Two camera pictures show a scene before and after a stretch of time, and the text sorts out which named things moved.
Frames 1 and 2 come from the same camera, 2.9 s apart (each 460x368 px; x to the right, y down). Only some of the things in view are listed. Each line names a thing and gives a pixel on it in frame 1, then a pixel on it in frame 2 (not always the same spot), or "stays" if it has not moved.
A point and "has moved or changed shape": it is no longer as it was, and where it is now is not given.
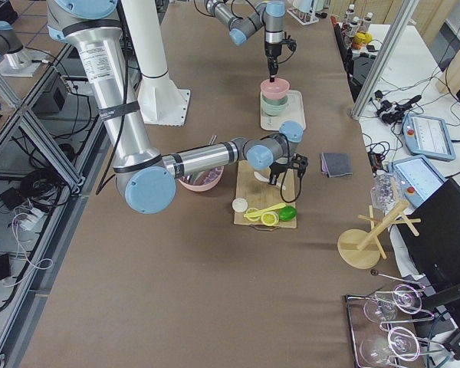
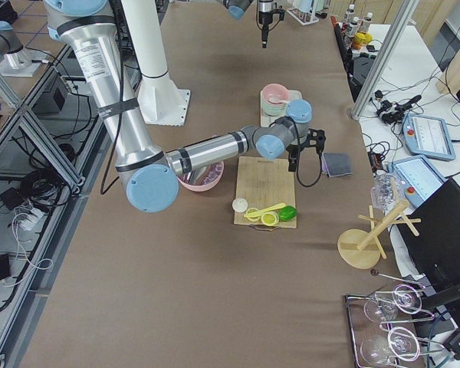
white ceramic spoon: x=263 y=178 → x=277 y=100
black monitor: x=439 y=235 stays
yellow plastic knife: x=269 y=209 stays
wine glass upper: x=383 y=307 stays
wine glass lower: x=402 y=343 stays
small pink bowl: x=276 y=90 has moved or changed shape
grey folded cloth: x=336 y=164 stays
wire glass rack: x=377 y=345 stays
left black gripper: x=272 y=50 → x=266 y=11
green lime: x=287 y=213 stays
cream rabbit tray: x=294 y=111 stays
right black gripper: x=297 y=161 → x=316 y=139
